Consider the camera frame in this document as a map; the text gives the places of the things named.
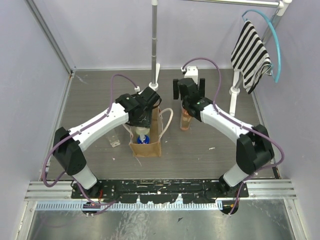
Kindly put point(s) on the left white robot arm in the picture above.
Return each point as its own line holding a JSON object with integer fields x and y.
{"x": 69, "y": 145}

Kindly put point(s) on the pink cap orange bottle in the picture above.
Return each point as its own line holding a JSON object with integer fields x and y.
{"x": 185, "y": 120}

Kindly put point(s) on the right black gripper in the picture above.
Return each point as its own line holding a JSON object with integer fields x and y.
{"x": 201, "y": 86}

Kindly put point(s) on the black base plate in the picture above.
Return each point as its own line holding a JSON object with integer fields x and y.
{"x": 160, "y": 191}

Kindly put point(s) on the cream cap green bottle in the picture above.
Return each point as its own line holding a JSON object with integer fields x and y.
{"x": 142, "y": 131}

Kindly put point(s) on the blue spray bottle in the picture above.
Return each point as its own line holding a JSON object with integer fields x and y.
{"x": 143, "y": 139}

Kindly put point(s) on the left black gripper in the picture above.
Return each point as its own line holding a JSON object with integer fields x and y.
{"x": 139, "y": 120}

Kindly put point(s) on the aluminium front rail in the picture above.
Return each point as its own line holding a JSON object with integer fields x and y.
{"x": 264, "y": 189}

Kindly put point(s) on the striped black white cloth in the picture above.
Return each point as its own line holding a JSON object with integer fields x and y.
{"x": 250, "y": 57}

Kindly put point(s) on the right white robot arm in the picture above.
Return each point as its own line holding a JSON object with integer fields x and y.
{"x": 253, "y": 149}

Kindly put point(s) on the aluminium frame post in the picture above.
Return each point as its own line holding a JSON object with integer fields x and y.
{"x": 49, "y": 35}

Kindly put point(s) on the metal clothes rack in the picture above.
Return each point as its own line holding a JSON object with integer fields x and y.
{"x": 280, "y": 6}

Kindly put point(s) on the blue cable duct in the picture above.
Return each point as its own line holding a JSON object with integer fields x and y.
{"x": 83, "y": 206}

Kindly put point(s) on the clear bottle dark cap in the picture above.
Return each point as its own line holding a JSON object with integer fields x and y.
{"x": 113, "y": 138}

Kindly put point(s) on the brown canvas bag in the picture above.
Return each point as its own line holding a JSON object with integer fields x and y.
{"x": 155, "y": 134}

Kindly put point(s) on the blue hanger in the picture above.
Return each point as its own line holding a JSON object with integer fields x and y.
{"x": 272, "y": 28}

